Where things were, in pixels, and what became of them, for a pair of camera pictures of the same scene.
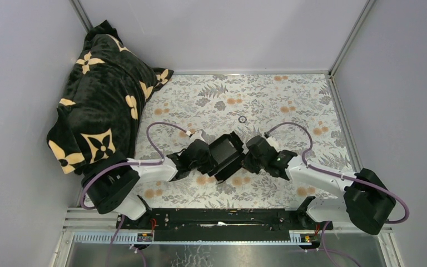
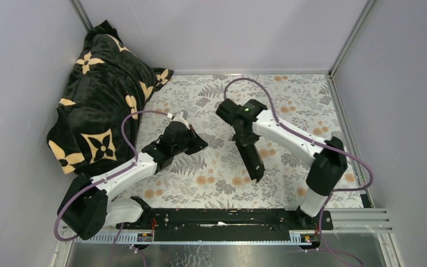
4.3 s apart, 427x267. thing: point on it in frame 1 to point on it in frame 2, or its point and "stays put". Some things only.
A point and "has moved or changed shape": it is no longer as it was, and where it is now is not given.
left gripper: (209, 165) to (198, 143)
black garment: (227, 152) has moved or changed shape
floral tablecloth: (299, 110) stays put
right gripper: (247, 163) to (244, 141)
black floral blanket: (100, 115) stays put
